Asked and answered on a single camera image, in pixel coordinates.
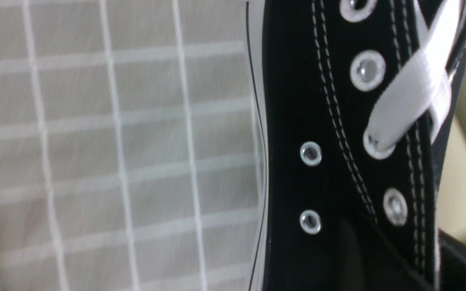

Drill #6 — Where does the black canvas sneaker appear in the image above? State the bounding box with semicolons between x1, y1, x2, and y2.
245;0;466;291

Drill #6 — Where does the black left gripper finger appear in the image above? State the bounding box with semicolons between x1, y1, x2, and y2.
435;229;466;291

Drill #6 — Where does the grey checked floor cloth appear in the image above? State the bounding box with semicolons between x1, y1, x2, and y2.
0;0;264;291

